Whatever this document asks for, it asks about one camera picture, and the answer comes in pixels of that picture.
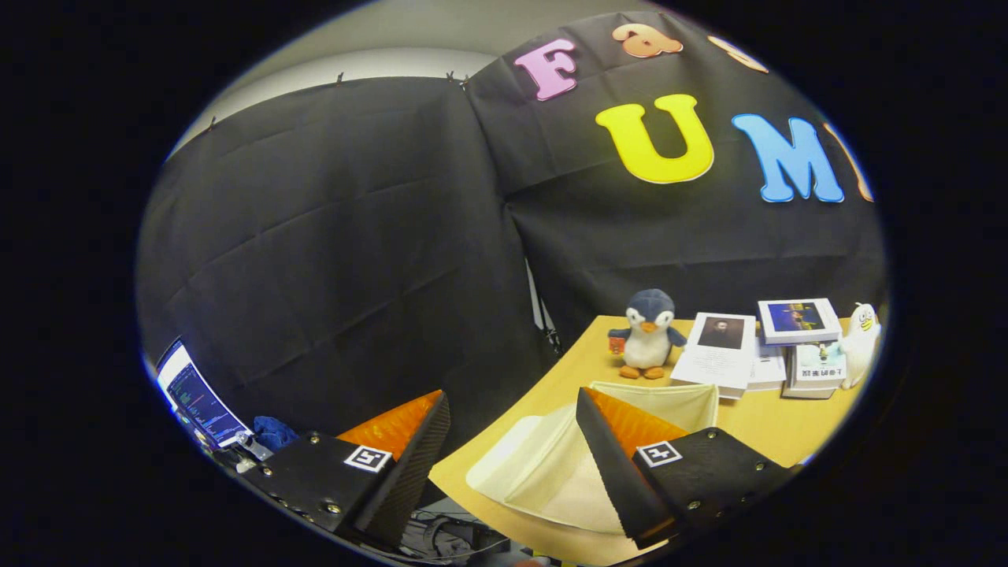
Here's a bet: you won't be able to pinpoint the thick book with teal cover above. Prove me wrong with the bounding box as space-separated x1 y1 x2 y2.
782 340 848 400

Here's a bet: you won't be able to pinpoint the black cables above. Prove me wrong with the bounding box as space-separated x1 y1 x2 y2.
398 508 513 564

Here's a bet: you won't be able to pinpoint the plain white book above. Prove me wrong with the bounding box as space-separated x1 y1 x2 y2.
747 337 788 392

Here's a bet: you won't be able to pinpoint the book with blue photo cover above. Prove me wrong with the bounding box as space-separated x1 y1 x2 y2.
758 298 843 347

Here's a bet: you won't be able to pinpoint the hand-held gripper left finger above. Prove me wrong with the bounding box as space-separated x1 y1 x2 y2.
236 390 452 552

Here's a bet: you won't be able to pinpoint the white book with portrait cover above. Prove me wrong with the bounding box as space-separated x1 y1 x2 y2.
670 312 758 399

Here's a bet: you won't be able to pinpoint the blue cloth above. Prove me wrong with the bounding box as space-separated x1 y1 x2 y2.
252 416 300 452

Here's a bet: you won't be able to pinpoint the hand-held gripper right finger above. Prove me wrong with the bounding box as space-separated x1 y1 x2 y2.
575 386 804 550

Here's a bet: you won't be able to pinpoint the penguin plush toy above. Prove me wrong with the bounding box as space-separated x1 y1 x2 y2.
607 288 687 380

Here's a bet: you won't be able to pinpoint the white duck plush toy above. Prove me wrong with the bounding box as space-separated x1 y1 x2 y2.
837 302 883 390

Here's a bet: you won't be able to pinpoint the beige fabric storage box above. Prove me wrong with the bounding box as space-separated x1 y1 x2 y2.
465 381 720 536

